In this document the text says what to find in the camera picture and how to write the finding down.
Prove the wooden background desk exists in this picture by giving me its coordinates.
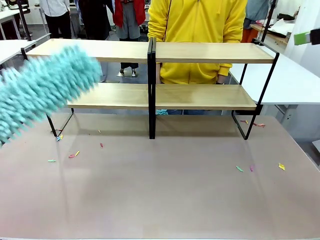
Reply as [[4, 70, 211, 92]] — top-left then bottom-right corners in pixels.
[[249, 23, 296, 54]]

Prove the bystander in red jacket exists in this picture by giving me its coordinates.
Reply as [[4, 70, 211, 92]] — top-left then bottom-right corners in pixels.
[[111, 0, 147, 76]]

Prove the bystander in dark clothes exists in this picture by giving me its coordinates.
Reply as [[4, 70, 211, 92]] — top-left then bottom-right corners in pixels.
[[77, 0, 113, 83]]

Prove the white paper sheet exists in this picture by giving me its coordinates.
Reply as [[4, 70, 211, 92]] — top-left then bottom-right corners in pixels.
[[267, 18, 300, 35]]

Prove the bystander in orange trousers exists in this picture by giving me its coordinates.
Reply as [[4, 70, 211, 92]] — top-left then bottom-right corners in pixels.
[[241, 0, 272, 44]]

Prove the bystander in white shirt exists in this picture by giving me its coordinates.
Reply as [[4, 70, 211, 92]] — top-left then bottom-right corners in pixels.
[[39, 0, 73, 40]]

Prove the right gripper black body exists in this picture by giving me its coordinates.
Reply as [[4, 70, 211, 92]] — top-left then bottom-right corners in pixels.
[[309, 28, 320, 46]]

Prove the wood and black shelf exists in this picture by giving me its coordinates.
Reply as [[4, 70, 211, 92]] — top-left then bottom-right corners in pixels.
[[151, 37, 280, 141], [21, 37, 154, 140]]

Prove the black stand pole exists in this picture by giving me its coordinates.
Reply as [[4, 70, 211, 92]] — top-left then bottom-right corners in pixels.
[[258, 0, 279, 46]]

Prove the left wood and black shelf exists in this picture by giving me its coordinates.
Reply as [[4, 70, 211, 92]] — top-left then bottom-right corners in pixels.
[[21, 37, 154, 140]]

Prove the person in yellow hoodie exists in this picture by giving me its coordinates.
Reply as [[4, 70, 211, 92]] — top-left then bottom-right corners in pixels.
[[147, 0, 248, 116]]

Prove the black chair post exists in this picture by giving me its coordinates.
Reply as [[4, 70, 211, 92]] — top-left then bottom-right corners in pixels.
[[17, 0, 33, 42]]

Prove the large teal chenille duster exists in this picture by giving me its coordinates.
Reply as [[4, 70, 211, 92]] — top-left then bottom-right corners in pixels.
[[0, 44, 104, 149]]

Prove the large white side table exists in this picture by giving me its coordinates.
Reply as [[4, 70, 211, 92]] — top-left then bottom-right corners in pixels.
[[228, 52, 320, 123]]

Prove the right wood and black shelf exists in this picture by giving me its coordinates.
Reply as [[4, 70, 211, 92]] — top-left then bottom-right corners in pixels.
[[151, 37, 280, 141]]

